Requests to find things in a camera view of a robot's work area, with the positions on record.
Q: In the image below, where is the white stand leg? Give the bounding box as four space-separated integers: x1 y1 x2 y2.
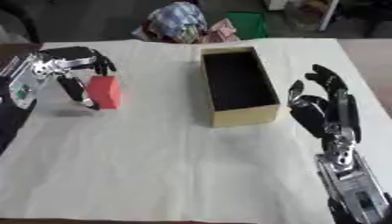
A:
317 0 342 32

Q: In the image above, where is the green bin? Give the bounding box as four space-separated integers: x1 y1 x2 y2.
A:
225 11 270 40

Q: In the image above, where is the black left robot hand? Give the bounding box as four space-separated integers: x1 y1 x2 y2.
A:
31 45 118 111

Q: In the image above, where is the red rectangular block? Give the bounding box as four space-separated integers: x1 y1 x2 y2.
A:
84 74 123 110

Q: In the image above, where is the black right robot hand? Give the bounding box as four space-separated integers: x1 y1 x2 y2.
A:
286 63 363 147

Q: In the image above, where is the tan cardboard box black inside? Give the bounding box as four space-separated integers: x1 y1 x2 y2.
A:
199 46 282 129

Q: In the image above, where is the colourful patterned cloth bundle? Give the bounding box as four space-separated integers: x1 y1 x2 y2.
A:
131 2 242 45

